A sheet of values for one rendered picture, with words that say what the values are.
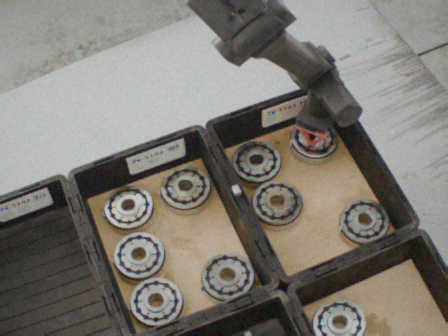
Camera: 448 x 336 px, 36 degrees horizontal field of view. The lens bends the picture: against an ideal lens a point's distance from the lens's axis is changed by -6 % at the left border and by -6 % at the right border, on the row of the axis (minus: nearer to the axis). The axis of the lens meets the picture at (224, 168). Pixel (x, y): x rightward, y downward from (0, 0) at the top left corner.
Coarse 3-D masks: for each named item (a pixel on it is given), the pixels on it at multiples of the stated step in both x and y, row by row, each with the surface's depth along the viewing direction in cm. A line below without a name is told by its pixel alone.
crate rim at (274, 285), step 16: (192, 128) 147; (144, 144) 145; (160, 144) 146; (208, 144) 145; (96, 160) 144; (112, 160) 144; (224, 176) 140; (80, 208) 138; (240, 208) 136; (96, 240) 134; (256, 240) 133; (96, 256) 132; (272, 272) 129; (112, 288) 128; (272, 288) 127; (112, 304) 126; (224, 304) 125; (176, 320) 124; (192, 320) 124
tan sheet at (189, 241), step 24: (216, 192) 150; (96, 216) 148; (168, 216) 147; (192, 216) 147; (216, 216) 147; (120, 240) 145; (168, 240) 144; (192, 240) 144; (216, 240) 144; (240, 240) 144; (168, 264) 141; (192, 264) 141; (120, 288) 139; (192, 288) 138; (192, 312) 135
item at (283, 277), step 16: (288, 96) 151; (240, 112) 149; (208, 128) 147; (368, 144) 143; (224, 160) 142; (400, 192) 136; (256, 224) 134; (416, 224) 132; (384, 240) 131; (272, 256) 130; (336, 256) 130; (352, 256) 129; (304, 272) 128
